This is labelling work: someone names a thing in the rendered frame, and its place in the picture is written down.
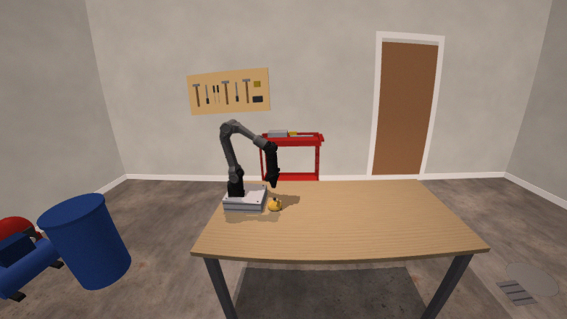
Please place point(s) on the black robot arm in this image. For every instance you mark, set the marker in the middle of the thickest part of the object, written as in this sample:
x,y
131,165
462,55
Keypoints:
x,y
235,172

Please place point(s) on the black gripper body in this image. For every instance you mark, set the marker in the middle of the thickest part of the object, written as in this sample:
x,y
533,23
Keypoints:
x,y
272,172

